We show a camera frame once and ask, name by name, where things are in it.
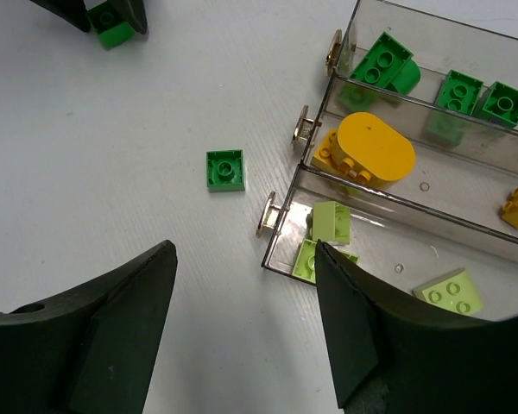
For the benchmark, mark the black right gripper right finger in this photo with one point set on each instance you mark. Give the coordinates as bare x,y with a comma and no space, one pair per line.
392,353

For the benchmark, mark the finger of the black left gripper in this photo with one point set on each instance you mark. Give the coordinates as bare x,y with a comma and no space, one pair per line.
72,11
134,13

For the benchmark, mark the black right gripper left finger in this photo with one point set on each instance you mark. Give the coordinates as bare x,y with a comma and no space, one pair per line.
92,348

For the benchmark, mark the green rounded lego brick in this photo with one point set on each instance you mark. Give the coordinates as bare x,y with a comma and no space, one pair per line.
111,28

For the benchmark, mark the lime lego brick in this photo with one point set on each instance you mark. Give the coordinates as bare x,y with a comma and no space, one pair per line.
453,291
330,222
303,268

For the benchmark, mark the small green lego brick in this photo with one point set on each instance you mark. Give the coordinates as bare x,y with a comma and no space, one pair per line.
225,170

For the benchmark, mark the orange lego brick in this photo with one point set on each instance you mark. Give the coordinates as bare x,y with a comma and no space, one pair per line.
366,149

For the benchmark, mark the long yellow lego brick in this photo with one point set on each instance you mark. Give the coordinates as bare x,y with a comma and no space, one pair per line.
322,157

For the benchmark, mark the clear three-compartment container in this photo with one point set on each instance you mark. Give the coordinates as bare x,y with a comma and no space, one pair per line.
444,216

